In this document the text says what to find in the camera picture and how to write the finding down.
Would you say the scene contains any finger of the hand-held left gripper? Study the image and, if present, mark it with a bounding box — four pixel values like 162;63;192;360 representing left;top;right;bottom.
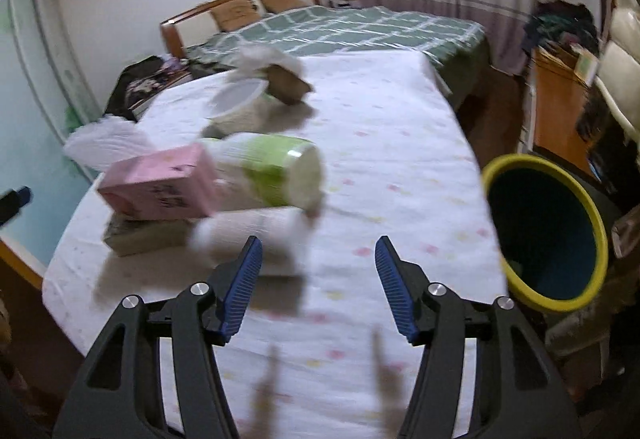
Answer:
0;186;32;227

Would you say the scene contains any yellow rimmed dark bin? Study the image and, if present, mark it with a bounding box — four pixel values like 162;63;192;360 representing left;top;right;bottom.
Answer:
481;154;609;315

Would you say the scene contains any olive box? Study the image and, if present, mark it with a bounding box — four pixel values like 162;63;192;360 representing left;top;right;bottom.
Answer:
102;214;193;257

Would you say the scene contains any clear plastic cup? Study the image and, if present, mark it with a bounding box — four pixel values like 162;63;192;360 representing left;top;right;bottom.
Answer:
206;78;273;137

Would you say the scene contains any dark clothes heap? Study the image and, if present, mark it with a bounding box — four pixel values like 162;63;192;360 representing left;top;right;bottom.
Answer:
522;0;601;57

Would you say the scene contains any green white cylindrical container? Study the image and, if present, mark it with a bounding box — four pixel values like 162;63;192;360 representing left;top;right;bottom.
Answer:
200;132;325;212

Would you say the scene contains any orange wooden cabinet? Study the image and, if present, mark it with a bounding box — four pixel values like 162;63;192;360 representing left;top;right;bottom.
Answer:
520;46;601;180

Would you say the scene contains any white plastic bag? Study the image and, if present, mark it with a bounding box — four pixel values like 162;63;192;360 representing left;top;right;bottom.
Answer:
62;115;156;172

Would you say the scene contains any brown pillow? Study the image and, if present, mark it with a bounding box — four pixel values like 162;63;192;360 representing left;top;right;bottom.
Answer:
210;0;257;32
257;0;306;14

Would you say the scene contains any pink carton box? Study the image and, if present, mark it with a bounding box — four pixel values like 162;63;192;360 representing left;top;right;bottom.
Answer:
96;142;221;221

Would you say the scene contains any brown paper tray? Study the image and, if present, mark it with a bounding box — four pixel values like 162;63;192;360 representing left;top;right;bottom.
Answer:
265;61;315;106

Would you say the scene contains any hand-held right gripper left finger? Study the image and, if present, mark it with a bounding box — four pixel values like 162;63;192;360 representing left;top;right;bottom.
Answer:
52;235;264;439

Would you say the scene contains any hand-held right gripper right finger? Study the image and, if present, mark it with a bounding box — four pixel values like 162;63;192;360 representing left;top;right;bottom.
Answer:
374;235;583;439

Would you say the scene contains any white nightstand with clothes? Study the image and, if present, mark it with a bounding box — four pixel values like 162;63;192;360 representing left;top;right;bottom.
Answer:
102;55;193;122

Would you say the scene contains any wooden bed green plaid cover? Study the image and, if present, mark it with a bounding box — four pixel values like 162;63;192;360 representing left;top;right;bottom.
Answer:
160;0;493;110

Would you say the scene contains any cream leather chair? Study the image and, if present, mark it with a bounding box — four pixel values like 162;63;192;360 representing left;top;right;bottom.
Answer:
597;0;640;140

